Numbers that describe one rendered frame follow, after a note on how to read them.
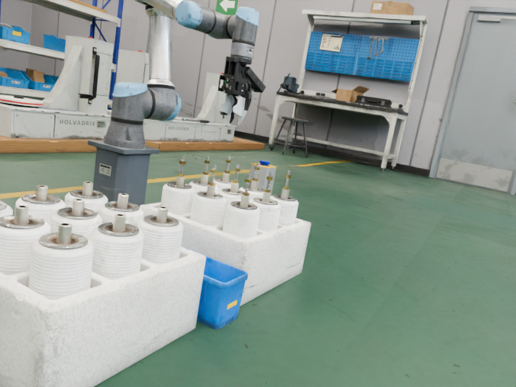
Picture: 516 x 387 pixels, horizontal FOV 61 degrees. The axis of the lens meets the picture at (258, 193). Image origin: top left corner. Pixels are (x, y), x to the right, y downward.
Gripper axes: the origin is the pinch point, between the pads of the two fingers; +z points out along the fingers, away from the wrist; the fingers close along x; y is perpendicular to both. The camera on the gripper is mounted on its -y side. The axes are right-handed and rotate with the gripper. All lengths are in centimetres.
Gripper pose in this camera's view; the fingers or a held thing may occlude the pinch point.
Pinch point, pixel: (236, 120)
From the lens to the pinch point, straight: 149.5
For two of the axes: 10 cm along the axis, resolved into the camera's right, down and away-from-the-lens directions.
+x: 7.5, 2.5, -6.1
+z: -1.6, 9.7, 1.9
